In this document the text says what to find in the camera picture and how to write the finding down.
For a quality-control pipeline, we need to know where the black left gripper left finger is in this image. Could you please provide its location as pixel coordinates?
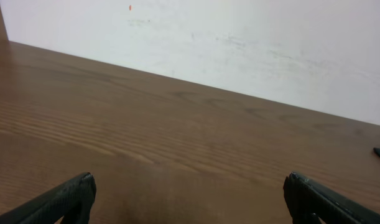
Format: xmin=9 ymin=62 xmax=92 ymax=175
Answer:
xmin=0 ymin=172 xmax=96 ymax=224

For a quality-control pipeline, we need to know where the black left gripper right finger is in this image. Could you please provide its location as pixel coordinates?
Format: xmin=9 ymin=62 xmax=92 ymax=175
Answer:
xmin=283 ymin=172 xmax=380 ymax=224

